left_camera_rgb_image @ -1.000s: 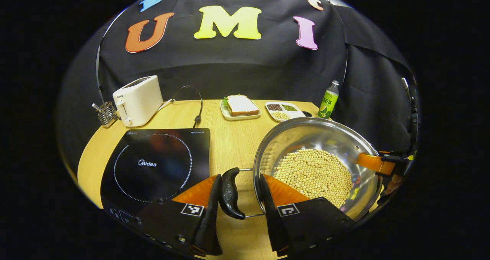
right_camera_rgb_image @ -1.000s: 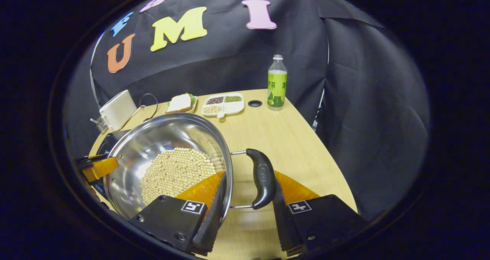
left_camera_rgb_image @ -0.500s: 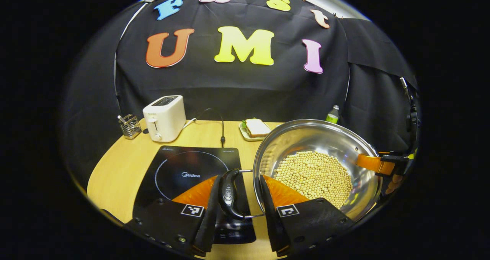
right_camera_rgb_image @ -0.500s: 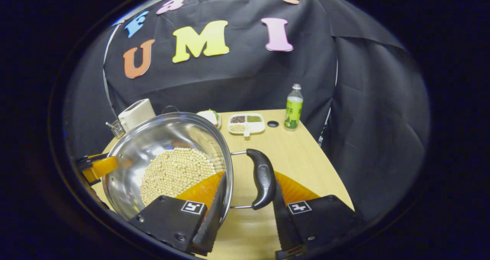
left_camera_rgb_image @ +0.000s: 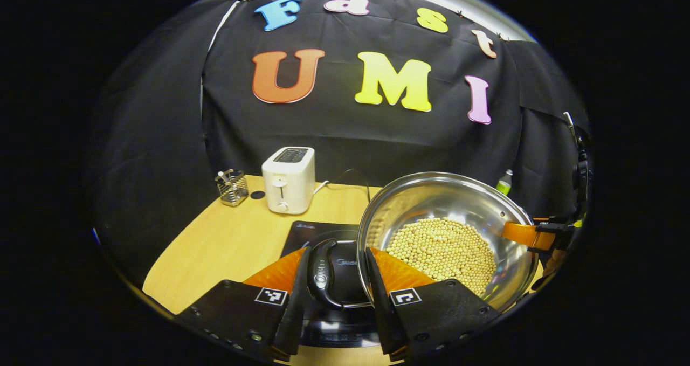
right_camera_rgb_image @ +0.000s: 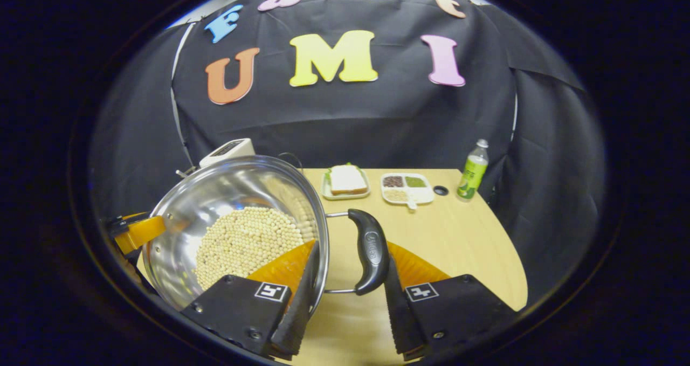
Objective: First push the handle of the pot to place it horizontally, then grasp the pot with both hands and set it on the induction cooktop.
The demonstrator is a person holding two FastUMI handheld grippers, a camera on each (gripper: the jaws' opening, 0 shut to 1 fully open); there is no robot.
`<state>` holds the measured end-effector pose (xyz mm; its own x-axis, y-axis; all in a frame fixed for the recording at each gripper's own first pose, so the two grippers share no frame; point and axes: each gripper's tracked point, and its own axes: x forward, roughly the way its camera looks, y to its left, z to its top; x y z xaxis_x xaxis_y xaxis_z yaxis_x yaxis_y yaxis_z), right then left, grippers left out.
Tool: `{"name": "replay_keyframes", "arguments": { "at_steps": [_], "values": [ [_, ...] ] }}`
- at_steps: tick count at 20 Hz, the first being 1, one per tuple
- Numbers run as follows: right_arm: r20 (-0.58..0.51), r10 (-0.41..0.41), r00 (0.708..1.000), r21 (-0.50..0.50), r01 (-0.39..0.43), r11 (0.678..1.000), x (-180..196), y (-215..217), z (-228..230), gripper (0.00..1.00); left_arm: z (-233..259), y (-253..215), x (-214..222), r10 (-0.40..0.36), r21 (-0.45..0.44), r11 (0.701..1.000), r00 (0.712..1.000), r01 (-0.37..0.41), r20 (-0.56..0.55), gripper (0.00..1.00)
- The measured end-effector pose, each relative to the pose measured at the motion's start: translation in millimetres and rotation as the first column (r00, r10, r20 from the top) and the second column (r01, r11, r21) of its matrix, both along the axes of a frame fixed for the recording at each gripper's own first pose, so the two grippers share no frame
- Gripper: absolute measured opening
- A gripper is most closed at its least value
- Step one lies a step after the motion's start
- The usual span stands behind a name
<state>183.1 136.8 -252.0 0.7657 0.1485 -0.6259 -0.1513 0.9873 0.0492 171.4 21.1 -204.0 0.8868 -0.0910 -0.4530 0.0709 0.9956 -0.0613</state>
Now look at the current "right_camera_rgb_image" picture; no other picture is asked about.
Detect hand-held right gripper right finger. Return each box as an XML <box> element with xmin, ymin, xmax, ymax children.
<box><xmin>383</xmin><ymin>241</ymin><xmax>519</xmax><ymax>362</ymax></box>

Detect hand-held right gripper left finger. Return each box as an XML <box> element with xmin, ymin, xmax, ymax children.
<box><xmin>181</xmin><ymin>239</ymin><xmax>322</xmax><ymax>360</ymax></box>

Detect stainless steel pot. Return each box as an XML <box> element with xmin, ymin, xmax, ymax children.
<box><xmin>141</xmin><ymin>155</ymin><xmax>390</xmax><ymax>313</ymax></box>

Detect pile of soybeans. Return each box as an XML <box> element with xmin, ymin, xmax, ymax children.
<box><xmin>194</xmin><ymin>207</ymin><xmax>305</xmax><ymax>291</ymax></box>

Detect white divided grain tray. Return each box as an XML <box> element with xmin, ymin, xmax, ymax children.
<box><xmin>381</xmin><ymin>172</ymin><xmax>435</xmax><ymax>210</ymax></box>

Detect green drink bottle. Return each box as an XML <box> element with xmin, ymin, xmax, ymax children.
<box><xmin>457</xmin><ymin>139</ymin><xmax>489</xmax><ymax>201</ymax></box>

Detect pale green plate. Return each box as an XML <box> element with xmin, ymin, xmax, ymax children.
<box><xmin>321</xmin><ymin>167</ymin><xmax>371</xmax><ymax>201</ymax></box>

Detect sandwich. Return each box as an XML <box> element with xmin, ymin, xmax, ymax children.
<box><xmin>329</xmin><ymin>164</ymin><xmax>368</xmax><ymax>196</ymax></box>

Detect black backdrop cloth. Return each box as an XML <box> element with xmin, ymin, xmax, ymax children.
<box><xmin>89</xmin><ymin>0</ymin><xmax>607</xmax><ymax>302</ymax></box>

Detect black power cable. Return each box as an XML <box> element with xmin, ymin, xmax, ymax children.
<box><xmin>278</xmin><ymin>151</ymin><xmax>306</xmax><ymax>170</ymax></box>

